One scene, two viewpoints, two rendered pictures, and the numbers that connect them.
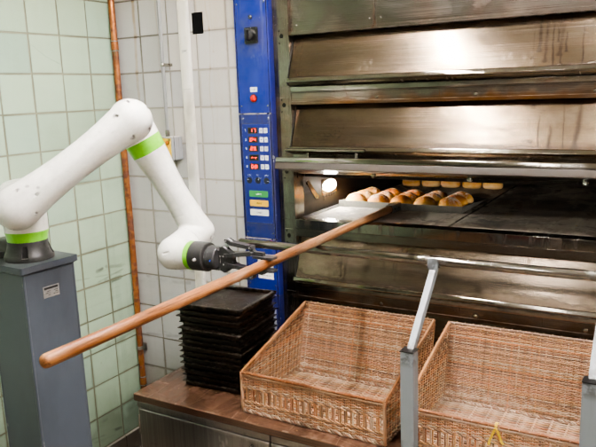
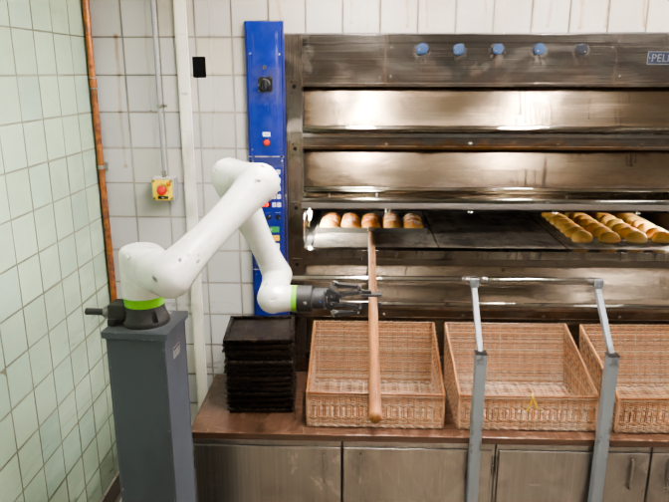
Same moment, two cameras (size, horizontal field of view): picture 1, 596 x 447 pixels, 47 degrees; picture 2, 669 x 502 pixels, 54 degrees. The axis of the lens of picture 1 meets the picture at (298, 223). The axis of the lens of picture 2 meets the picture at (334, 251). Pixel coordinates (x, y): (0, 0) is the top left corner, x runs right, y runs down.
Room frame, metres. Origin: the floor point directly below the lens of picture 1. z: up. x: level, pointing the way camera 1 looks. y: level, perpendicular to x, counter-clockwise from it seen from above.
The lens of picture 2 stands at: (0.11, 1.23, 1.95)
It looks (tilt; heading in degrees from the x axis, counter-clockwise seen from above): 15 degrees down; 332
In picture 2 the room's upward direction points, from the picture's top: straight up
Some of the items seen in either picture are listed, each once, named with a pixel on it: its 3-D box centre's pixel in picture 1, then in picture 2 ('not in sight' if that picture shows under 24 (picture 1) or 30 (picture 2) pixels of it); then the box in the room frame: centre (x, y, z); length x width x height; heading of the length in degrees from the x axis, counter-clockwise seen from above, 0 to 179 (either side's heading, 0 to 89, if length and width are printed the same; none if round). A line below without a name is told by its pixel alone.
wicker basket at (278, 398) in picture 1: (340, 364); (373, 371); (2.29, -0.13, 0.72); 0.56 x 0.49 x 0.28; 59
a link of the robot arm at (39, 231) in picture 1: (23, 209); (144, 274); (2.07, 0.84, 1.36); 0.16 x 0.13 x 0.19; 16
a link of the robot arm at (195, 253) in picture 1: (204, 255); (306, 298); (2.07, 0.30, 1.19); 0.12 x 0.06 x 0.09; 149
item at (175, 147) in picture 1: (168, 148); (164, 188); (2.95, 0.55, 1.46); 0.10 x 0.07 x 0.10; 60
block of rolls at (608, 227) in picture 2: not in sight; (602, 223); (2.32, -1.49, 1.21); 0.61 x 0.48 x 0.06; 150
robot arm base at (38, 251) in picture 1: (18, 247); (127, 311); (2.11, 0.89, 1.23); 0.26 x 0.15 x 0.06; 56
